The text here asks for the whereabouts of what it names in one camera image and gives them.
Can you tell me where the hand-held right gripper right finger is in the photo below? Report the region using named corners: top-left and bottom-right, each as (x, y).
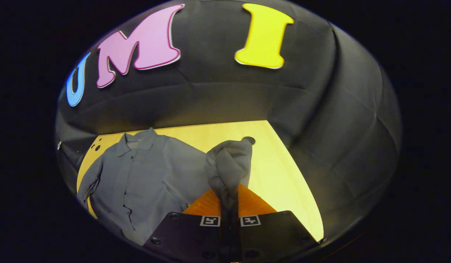
top-left (231, 184), bottom-right (319, 263)

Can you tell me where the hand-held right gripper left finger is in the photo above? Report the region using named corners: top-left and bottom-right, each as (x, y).
top-left (143, 188), bottom-right (231, 263)

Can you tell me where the grey polo shirt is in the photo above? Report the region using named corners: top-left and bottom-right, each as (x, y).
top-left (77, 127), bottom-right (253, 246)

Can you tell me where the black backdrop cloth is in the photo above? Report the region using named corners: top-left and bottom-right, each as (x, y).
top-left (54, 0), bottom-right (403, 252)

